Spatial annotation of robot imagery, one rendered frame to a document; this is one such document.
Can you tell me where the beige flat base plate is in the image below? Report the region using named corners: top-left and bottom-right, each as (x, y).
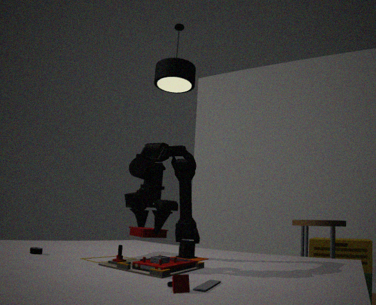
top-left (99, 259), bottom-right (204, 278)

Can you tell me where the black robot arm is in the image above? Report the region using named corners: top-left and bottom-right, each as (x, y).
top-left (125, 143), bottom-right (200, 259)

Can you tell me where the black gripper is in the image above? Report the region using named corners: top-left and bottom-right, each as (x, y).
top-left (126, 181), bottom-right (178, 234)

